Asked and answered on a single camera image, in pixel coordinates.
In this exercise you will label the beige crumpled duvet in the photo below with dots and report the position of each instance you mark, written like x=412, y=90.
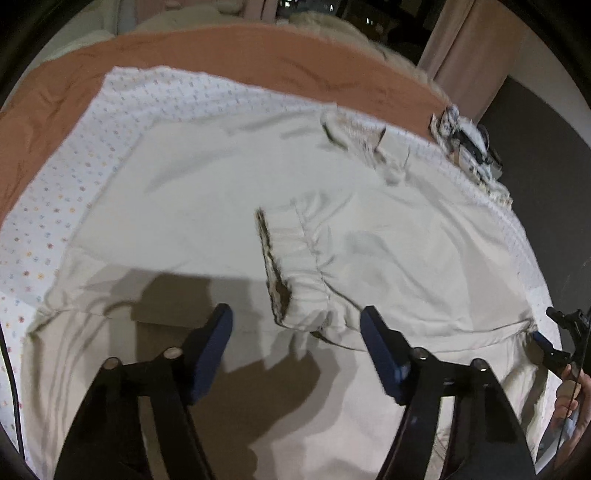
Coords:
x=369, y=41

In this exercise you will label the orange bed sheet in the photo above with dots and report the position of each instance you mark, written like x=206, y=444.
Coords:
x=231, y=55

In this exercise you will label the person's right hand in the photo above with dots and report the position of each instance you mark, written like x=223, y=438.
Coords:
x=572, y=410

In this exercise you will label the white dotted sheet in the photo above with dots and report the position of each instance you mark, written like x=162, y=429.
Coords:
x=69, y=184

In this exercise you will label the pink curtain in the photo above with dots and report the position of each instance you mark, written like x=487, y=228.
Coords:
x=466, y=50

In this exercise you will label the beige jacket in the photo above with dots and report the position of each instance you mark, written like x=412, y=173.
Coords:
x=207, y=207

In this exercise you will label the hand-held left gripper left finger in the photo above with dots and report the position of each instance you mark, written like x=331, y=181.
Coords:
x=210, y=350

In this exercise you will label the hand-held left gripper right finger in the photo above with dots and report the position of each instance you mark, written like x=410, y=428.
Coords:
x=378, y=350

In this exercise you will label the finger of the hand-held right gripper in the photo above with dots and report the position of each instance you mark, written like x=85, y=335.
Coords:
x=554, y=357
x=575, y=321

